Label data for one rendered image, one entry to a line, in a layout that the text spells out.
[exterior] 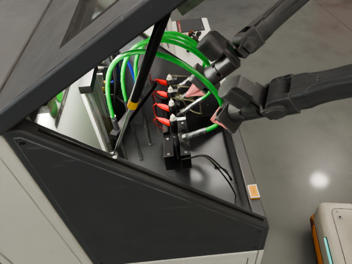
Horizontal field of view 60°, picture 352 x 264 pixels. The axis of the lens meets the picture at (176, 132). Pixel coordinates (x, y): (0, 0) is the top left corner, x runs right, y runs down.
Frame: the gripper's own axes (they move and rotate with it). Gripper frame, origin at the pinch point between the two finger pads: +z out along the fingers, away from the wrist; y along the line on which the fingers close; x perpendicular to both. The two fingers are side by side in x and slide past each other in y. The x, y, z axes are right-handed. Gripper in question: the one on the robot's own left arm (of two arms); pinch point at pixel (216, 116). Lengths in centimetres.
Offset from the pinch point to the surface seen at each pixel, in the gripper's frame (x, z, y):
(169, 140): 3.6, 32.6, 3.3
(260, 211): 32.2, 3.0, 10.9
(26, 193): -25, 8, 46
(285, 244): 112, 67, -10
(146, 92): -14.4, 37.7, -6.9
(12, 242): -17, 30, 60
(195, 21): -13, 80, -82
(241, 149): 23.9, 18.9, -8.7
